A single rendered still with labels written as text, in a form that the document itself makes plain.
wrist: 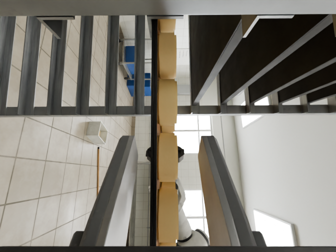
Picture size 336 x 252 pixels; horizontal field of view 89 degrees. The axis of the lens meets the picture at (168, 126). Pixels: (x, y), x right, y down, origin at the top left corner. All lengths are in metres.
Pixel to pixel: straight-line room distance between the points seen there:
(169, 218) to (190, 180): 4.67
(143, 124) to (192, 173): 1.96
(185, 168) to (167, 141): 4.66
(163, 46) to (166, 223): 0.17
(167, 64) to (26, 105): 0.60
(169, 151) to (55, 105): 0.55
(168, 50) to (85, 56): 0.52
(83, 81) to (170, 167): 0.53
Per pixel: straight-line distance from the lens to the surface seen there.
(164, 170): 0.16
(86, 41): 0.71
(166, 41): 0.19
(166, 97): 0.16
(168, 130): 0.24
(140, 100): 0.57
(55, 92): 0.68
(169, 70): 0.19
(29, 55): 0.78
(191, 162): 4.85
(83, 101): 0.63
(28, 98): 0.73
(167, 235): 0.18
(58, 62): 0.72
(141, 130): 5.00
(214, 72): 0.33
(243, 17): 0.21
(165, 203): 0.17
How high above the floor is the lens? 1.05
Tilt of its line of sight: level
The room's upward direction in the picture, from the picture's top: 90 degrees clockwise
